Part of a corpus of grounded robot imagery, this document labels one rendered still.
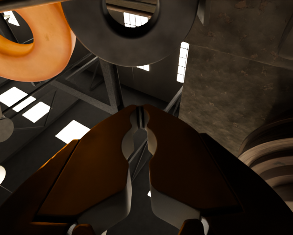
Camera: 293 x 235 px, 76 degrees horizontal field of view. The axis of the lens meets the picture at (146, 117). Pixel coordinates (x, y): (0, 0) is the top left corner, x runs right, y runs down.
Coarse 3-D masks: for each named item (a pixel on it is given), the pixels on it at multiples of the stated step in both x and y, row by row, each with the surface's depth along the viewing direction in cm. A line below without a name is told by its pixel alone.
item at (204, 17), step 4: (200, 0) 21; (204, 0) 19; (208, 0) 19; (200, 4) 21; (204, 4) 20; (208, 4) 19; (200, 8) 21; (204, 8) 20; (208, 8) 20; (200, 12) 21; (204, 12) 20; (208, 12) 20; (200, 16) 22; (204, 16) 20; (208, 16) 20; (200, 20) 22; (204, 20) 21; (208, 20) 21; (204, 24) 21; (208, 24) 21
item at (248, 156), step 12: (264, 132) 48; (276, 132) 44; (288, 132) 42; (252, 144) 50; (264, 144) 44; (276, 144) 42; (288, 144) 40; (240, 156) 51; (252, 156) 48; (264, 156) 46
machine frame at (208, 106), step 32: (224, 0) 38; (256, 0) 35; (288, 0) 33; (192, 32) 46; (224, 32) 42; (256, 32) 38; (192, 64) 58; (224, 64) 52; (256, 64) 48; (288, 64) 39; (192, 96) 67; (224, 96) 59; (256, 96) 54; (288, 96) 49; (224, 128) 68; (256, 128) 61
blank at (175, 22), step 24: (72, 0) 20; (96, 0) 20; (168, 0) 21; (192, 0) 21; (72, 24) 22; (96, 24) 22; (120, 24) 25; (144, 24) 25; (168, 24) 23; (192, 24) 23; (96, 48) 25; (120, 48) 25; (144, 48) 25; (168, 48) 25
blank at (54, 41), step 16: (32, 16) 21; (48, 16) 21; (64, 16) 22; (32, 32) 23; (48, 32) 23; (64, 32) 23; (0, 48) 25; (16, 48) 26; (32, 48) 24; (48, 48) 24; (64, 48) 24; (0, 64) 26; (16, 64) 26; (32, 64) 26; (48, 64) 26; (64, 64) 26; (16, 80) 28; (32, 80) 28
